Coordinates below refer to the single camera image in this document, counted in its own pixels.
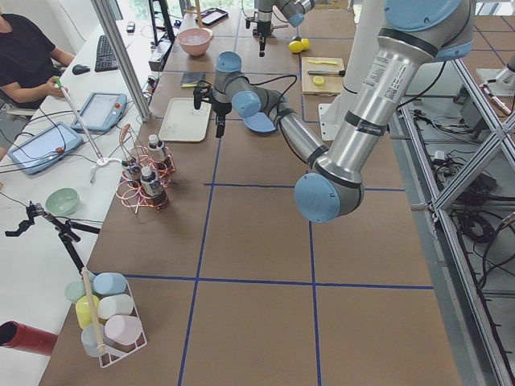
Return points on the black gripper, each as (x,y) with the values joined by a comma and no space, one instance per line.
(220,109)
(263,29)

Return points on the blue plate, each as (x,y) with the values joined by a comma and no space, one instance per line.
(259,123)

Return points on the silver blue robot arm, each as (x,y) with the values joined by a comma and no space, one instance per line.
(293,11)
(407,35)

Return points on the large yellow lemon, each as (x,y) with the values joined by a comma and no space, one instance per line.
(296,47)

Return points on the cream bear tray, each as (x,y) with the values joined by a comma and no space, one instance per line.
(183,123)

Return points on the small yellow lemon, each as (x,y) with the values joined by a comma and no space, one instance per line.
(305,43)

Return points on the grey folded cloth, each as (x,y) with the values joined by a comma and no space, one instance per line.
(191,79)

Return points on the rear dark drink bottle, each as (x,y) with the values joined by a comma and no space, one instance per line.
(158,152)

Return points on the dark drink bottle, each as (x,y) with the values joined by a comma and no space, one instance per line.
(158,152)
(152,186)
(131,169)

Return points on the pink bowl of ice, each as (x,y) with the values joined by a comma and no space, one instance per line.
(195,41)

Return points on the wooden stand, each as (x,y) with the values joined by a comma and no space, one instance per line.
(191,16)

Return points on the wooden cutting board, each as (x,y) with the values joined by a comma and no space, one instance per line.
(322,76)

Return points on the yellow plastic knife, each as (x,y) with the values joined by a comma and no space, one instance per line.
(323,62)

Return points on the halved lemon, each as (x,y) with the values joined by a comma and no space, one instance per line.
(318,81)

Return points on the front dark drink bottle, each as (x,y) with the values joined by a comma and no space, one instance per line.
(152,186)

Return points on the middle dark drink bottle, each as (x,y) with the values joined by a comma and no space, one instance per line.
(131,169)

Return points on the far blue teach pendant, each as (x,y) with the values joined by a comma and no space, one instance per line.
(103,110)

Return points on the blue teach pendant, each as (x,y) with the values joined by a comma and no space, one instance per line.
(45,149)
(103,110)

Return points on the pink stick on stand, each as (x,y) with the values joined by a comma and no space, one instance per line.
(101,159)

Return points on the black keyboard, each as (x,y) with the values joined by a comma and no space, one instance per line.
(105,57)

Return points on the black computer mouse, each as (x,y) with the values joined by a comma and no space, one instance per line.
(80,69)

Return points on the mint green bowl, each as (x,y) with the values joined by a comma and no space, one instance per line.
(63,202)

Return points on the near blue teach pendant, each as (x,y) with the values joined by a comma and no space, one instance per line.
(45,149)

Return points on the light blue cup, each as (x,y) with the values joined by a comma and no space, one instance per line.
(107,284)

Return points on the person in black shirt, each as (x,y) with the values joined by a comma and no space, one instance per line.
(27,62)

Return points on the black tripod with clamp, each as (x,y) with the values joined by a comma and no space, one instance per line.
(65,230)

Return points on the white cup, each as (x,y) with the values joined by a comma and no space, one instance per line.
(119,304)

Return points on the mint green cup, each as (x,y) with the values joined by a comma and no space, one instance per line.
(74,290)

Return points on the pink cup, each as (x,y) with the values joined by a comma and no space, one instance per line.
(123,329)

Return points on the yellow cup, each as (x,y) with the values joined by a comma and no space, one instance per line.
(83,312)

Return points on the copper wire bottle rack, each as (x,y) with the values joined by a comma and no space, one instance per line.
(131,193)

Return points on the steel handled knife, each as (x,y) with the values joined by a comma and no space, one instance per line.
(338,73)

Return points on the aluminium frame post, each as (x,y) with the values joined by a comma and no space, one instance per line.
(109,24)

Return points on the wooden basket handle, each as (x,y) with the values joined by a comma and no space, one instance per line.
(93,312)

